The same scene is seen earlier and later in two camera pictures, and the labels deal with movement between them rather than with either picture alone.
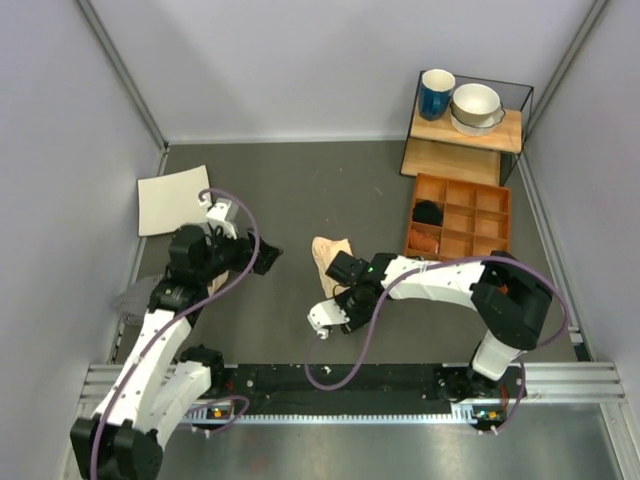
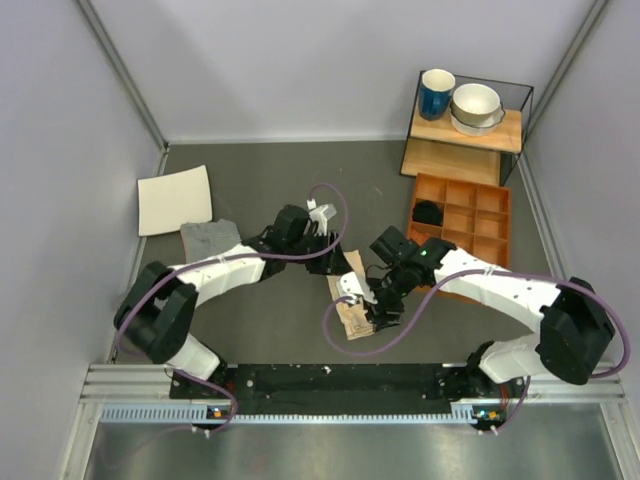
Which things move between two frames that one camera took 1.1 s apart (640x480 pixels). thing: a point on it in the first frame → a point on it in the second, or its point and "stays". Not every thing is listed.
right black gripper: x=356 y=321 → x=379 y=315
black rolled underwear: x=428 y=212 stays
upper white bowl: x=475 y=104 stays
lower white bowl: x=481 y=130 stays
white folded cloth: x=168 y=201 stays
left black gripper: x=241 y=246 → x=332 y=262
